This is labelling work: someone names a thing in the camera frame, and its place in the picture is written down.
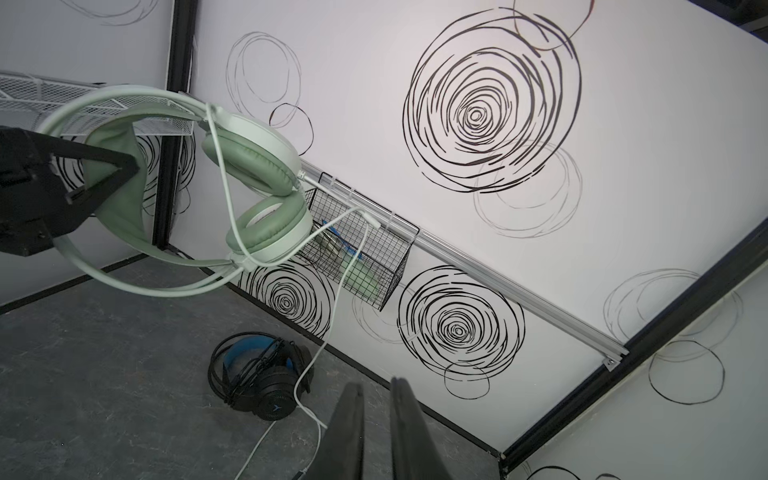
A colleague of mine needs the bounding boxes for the black blue headphones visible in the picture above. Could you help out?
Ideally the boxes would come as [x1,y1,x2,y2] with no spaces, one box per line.
[207,331,314,421]

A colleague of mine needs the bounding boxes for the mint green headphones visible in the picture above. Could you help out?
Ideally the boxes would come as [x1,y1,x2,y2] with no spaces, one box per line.
[34,83,382,480]

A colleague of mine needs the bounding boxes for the green item in basket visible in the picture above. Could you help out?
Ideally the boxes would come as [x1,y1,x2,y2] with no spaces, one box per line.
[321,227,379,302]

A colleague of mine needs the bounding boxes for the aluminium wall rail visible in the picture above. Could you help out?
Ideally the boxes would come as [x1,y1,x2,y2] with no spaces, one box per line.
[300,160,628,370]

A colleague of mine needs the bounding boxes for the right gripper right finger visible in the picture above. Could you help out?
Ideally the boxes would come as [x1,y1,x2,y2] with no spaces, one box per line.
[390,377,451,480]

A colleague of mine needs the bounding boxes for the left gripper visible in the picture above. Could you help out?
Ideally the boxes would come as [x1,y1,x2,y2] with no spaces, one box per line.
[1,127,140,257]

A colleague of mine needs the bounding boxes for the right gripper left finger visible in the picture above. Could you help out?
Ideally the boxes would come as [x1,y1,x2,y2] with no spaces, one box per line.
[302,383,365,480]

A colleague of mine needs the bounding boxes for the black wire basket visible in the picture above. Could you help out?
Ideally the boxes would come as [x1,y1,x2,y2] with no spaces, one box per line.
[301,184,419,310]

